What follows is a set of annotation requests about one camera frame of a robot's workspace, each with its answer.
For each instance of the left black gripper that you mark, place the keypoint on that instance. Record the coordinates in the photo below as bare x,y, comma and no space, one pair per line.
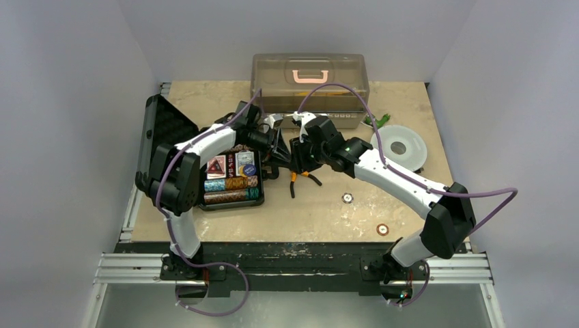
278,149

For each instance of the red poker chip front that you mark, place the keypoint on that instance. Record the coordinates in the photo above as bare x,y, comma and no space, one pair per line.
382,229

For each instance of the translucent brown storage box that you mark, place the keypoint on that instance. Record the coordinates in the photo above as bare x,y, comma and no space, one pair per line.
285,79

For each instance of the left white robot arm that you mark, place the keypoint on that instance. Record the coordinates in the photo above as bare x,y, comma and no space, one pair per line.
174,150

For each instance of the blue small blind button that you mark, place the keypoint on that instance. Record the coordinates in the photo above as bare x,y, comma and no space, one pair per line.
250,170

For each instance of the green toy figure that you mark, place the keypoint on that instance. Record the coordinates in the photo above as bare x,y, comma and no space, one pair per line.
371,120

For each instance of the white filament spool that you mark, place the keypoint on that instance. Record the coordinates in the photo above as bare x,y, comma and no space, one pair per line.
402,145

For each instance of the all in triangle button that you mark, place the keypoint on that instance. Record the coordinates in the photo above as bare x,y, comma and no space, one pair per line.
216,168

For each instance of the red playing card deck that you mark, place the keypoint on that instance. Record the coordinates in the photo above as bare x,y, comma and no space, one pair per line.
216,167

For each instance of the red die in case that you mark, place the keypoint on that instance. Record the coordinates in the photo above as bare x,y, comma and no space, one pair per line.
231,168

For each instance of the grey poker chip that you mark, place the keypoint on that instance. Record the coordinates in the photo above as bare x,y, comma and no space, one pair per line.
347,198

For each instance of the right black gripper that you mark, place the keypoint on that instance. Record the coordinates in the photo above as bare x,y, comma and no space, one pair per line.
298,152

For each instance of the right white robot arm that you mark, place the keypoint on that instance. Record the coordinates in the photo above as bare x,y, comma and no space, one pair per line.
448,214

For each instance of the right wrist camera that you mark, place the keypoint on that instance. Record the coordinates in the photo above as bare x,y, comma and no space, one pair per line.
300,119

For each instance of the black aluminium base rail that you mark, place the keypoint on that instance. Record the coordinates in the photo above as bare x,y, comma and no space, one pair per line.
288,267

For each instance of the black poker chip case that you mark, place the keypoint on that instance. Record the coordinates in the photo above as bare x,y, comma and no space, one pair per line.
223,166

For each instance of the bottom chip row brown green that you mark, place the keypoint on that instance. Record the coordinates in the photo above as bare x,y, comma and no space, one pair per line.
238,195

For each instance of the blue playing card deck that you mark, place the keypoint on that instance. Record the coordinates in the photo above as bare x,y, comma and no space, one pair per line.
244,157

